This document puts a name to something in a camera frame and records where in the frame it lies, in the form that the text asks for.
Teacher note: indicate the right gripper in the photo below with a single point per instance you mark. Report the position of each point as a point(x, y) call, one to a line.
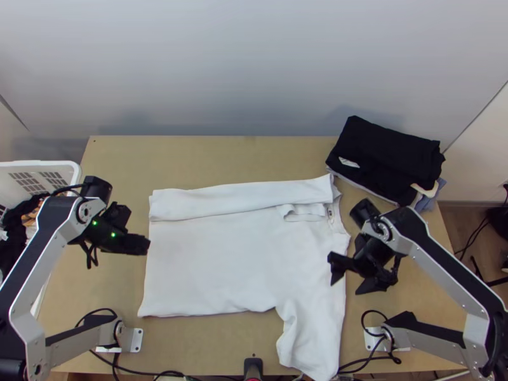
point(373, 254)

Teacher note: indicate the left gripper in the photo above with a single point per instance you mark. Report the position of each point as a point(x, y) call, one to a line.
point(135, 245)

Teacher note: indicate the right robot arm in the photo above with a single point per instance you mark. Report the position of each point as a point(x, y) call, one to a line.
point(428, 246)

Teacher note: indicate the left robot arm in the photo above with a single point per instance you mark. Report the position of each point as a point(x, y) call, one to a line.
point(43, 238)

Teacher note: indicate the white t-shirt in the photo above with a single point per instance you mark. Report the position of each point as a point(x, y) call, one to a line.
point(238, 254)

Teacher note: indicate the pile of folded clothes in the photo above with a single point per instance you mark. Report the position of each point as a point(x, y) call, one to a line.
point(389, 158)

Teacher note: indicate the heap of clothes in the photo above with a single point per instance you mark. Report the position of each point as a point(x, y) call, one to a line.
point(12, 238)

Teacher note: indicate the white laundry basket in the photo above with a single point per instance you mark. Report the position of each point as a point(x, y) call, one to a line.
point(39, 164)

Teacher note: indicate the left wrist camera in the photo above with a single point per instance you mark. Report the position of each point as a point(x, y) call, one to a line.
point(118, 216)

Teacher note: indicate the black camera post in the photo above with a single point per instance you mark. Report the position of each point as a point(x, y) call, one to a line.
point(252, 369)

